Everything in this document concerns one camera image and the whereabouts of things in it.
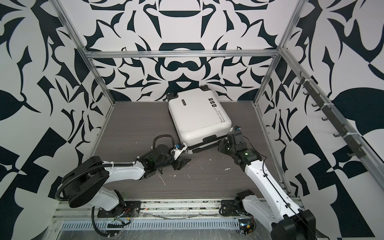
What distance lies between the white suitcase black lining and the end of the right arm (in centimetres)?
14

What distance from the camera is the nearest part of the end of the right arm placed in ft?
1.79

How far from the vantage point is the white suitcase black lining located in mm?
823
